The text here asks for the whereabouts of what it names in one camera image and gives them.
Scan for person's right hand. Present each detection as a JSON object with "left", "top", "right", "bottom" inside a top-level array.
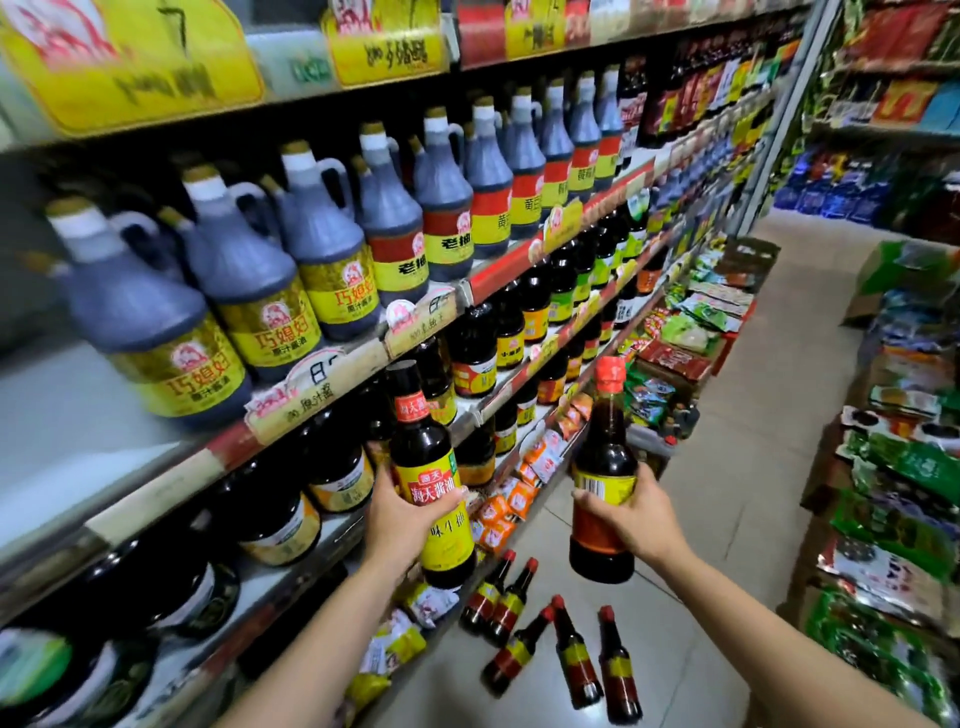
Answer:
[{"left": 571, "top": 463, "right": 691, "bottom": 575}]

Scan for person's left hand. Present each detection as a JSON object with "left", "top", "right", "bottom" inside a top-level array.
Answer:
[{"left": 363, "top": 468, "right": 470, "bottom": 579}]

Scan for yellow label soy sauce bottle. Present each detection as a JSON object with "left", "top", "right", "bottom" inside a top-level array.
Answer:
[{"left": 384, "top": 359, "right": 478, "bottom": 591}]

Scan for red-cap soy sauce bottle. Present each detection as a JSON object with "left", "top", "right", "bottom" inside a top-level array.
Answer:
[{"left": 568, "top": 356, "right": 640, "bottom": 586}]

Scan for soy sauce bottles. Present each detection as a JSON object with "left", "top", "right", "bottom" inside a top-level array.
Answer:
[{"left": 458, "top": 549, "right": 645, "bottom": 727}]

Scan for person's right forearm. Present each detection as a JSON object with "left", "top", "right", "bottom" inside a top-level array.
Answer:
[{"left": 652, "top": 547, "right": 939, "bottom": 728}]

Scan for person's left forearm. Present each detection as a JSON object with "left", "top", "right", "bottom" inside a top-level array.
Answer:
[{"left": 213, "top": 554, "right": 406, "bottom": 728}]

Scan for far shelf of colourful packets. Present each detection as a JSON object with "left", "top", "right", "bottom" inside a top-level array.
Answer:
[{"left": 772, "top": 0, "right": 960, "bottom": 245}]

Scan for row of short sauce jars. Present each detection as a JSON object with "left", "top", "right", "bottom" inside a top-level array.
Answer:
[{"left": 449, "top": 247, "right": 676, "bottom": 489}]

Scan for row of seasoning sachets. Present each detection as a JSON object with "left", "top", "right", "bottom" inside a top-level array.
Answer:
[{"left": 341, "top": 389, "right": 601, "bottom": 714}]

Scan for small cloud shaped price sign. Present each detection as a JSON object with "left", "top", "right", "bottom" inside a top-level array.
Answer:
[
  {"left": 382, "top": 288, "right": 460, "bottom": 360},
  {"left": 243, "top": 346, "right": 391, "bottom": 448}
]

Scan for row of large dark bottles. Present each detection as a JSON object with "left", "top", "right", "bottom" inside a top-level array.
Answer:
[{"left": 0, "top": 179, "right": 661, "bottom": 728}]

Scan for row of olive label bottles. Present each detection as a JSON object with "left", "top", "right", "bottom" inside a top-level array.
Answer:
[{"left": 22, "top": 63, "right": 628, "bottom": 433}]

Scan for row of red label bottles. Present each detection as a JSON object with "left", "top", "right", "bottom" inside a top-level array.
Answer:
[{"left": 618, "top": 14, "right": 804, "bottom": 151}]

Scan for yellow hanging price sign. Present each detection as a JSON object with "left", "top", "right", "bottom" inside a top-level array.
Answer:
[
  {"left": 322, "top": 0, "right": 450, "bottom": 90},
  {"left": 0, "top": 0, "right": 265, "bottom": 140}
]

